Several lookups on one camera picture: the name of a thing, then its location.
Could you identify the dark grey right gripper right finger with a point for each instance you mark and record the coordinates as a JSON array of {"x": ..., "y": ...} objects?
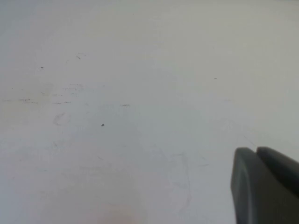
[{"x": 280, "y": 163}]

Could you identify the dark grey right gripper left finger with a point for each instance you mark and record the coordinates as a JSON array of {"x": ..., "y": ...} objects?
[{"x": 254, "y": 191}]

